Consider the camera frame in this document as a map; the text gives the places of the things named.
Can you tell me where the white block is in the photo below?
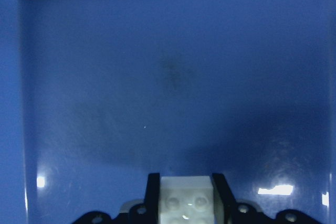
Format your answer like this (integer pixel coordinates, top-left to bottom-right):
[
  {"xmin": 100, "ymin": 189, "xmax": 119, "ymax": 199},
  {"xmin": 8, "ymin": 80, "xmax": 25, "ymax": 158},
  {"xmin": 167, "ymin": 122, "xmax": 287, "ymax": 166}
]
[{"xmin": 158, "ymin": 176, "xmax": 224, "ymax": 223}]

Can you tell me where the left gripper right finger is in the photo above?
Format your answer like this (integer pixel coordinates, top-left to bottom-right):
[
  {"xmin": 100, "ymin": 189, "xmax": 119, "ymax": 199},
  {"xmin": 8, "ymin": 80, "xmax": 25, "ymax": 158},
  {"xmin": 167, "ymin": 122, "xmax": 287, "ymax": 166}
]
[{"xmin": 212, "ymin": 173, "xmax": 319, "ymax": 223}]

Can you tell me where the blue plastic tray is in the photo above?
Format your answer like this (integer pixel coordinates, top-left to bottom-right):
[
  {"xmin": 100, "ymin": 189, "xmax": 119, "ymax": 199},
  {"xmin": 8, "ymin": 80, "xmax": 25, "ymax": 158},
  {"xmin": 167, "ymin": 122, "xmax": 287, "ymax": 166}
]
[{"xmin": 1, "ymin": 0, "xmax": 335, "ymax": 223}]

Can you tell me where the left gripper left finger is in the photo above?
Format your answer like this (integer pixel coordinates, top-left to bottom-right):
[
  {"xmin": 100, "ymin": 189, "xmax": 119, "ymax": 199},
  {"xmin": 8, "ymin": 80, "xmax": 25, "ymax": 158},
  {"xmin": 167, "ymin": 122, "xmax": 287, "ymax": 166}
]
[{"xmin": 72, "ymin": 173, "xmax": 160, "ymax": 223}]

